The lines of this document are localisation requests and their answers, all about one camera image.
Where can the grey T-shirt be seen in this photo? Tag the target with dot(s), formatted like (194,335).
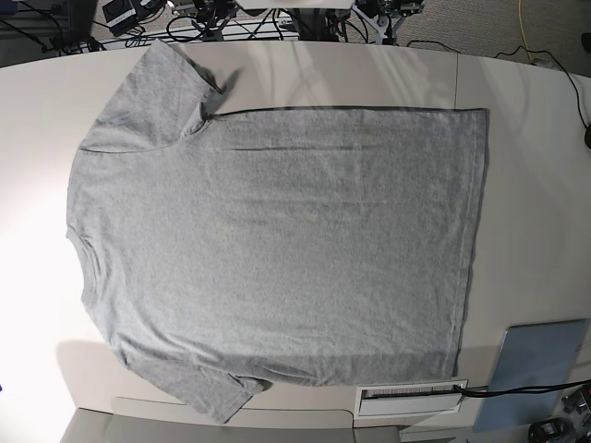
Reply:
(313,246)

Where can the central robot base stand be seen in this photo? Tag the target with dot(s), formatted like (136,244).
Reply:
(314,20)

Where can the black power adapter box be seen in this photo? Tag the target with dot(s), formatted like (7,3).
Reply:
(116,13)

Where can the blue-grey flat board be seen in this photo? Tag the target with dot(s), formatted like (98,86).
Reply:
(540,354)

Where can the black device bottom right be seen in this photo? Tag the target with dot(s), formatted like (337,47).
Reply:
(548,431)

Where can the white cable grommet tray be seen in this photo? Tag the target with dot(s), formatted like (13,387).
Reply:
(408,400)

